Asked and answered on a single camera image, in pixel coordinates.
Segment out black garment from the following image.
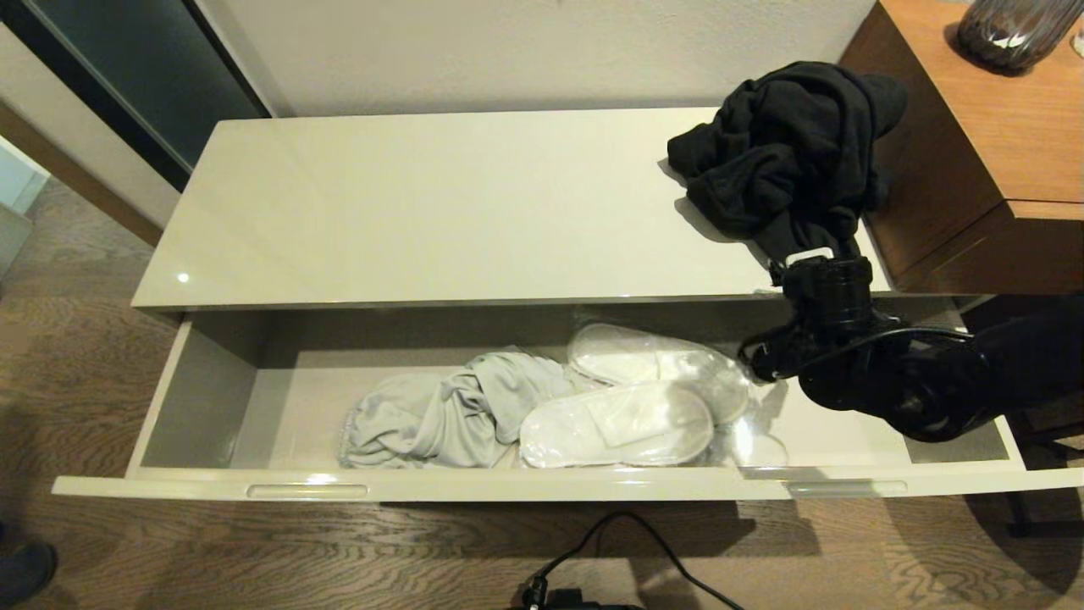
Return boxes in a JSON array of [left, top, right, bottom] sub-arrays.
[[666, 60, 910, 265]]

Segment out white slipper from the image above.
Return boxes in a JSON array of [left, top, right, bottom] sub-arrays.
[[566, 321, 790, 469], [518, 383, 719, 470]]

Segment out light grey garment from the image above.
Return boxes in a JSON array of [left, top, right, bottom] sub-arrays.
[[339, 350, 587, 470]]

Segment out glossy beige wide drawer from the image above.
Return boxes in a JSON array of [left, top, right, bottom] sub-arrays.
[[51, 295, 1084, 504]]

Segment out robot base housing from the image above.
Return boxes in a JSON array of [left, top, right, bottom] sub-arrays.
[[506, 588, 646, 610]]

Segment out brown wooden desk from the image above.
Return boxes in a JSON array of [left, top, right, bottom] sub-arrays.
[[838, 0, 1084, 296]]

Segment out black metal stand legs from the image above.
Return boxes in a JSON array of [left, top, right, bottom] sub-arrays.
[[1004, 407, 1084, 540]]

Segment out dark ribbed glass vase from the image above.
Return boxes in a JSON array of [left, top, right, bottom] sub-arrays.
[[955, 0, 1084, 75]]

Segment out glossy beige low cabinet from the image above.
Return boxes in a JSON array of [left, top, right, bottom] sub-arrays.
[[131, 105, 993, 311]]

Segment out dark glass door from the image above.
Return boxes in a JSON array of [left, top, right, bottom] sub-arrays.
[[0, 0, 274, 194]]

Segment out dark grey shoe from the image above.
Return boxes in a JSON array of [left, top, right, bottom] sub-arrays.
[[0, 541, 59, 607]]

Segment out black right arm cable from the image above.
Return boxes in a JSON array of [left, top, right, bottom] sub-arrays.
[[737, 326, 975, 384]]

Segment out black floor cable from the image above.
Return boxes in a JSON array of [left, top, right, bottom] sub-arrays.
[[520, 510, 746, 610]]

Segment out brown wooden wall trim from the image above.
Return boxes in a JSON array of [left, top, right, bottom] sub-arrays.
[[0, 100, 163, 248]]

